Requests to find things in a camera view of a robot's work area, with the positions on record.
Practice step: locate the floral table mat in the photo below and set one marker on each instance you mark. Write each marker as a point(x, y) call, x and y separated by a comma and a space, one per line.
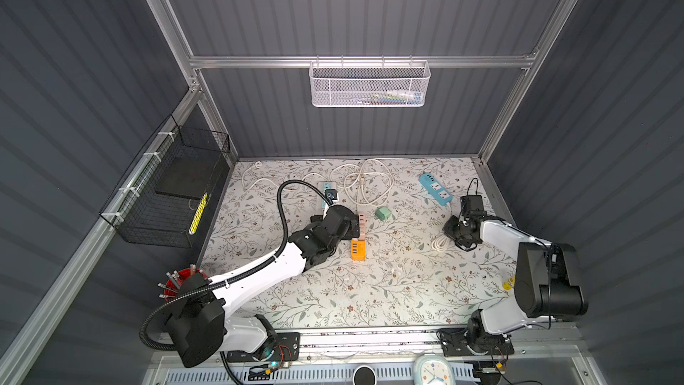
point(412, 274)

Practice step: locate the green plug adapter upper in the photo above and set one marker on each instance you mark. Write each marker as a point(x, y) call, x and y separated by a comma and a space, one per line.
point(383, 213)

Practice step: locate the black pad in basket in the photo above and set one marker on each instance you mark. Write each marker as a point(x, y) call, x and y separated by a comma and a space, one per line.
point(186, 178)

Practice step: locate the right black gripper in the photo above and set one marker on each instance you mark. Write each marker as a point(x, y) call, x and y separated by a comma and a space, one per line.
point(457, 233)

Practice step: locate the blue power strip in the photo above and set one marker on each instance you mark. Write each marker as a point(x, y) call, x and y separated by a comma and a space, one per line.
point(441, 195)

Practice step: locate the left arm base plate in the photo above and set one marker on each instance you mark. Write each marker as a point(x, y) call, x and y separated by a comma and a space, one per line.
point(279, 347)

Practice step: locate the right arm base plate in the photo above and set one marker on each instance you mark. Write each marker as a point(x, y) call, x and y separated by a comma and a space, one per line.
point(464, 342)

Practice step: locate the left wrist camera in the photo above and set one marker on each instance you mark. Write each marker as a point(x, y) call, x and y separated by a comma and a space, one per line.
point(331, 195)

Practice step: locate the yellow small toy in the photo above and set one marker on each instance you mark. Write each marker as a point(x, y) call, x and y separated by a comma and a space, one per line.
point(509, 284)

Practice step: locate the black round knob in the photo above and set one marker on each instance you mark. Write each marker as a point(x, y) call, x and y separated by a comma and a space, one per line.
point(364, 375)

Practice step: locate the red pencil cup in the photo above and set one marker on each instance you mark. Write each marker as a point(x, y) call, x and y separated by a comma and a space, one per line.
point(170, 288)

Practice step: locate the pink plug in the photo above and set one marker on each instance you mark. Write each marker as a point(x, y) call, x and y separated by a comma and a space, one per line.
point(362, 227)

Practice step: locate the white multicolour power strip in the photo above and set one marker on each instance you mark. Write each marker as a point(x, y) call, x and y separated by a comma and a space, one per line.
point(353, 222)

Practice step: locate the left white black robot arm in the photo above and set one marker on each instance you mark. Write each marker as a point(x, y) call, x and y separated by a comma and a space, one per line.
point(200, 319)

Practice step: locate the black wire wall basket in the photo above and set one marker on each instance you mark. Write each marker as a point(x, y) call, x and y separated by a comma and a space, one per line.
point(140, 216)

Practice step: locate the yellow marker in basket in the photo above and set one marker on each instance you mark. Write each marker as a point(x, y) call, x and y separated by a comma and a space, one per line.
point(198, 213)

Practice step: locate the white wire wall basket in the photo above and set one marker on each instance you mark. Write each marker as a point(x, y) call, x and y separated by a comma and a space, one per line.
point(335, 84)

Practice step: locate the white analog clock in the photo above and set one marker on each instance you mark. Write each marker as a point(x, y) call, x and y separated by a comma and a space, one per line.
point(432, 370)

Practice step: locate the markers in white basket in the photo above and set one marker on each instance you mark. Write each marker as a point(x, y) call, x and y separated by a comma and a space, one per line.
point(392, 98)

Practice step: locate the orange power strip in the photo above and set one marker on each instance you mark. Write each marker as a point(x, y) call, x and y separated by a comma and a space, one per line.
point(358, 250)

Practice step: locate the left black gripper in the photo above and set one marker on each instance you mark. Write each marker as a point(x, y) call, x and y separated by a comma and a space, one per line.
point(350, 223)

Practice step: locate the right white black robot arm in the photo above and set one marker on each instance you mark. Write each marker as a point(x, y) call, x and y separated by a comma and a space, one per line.
point(547, 279)

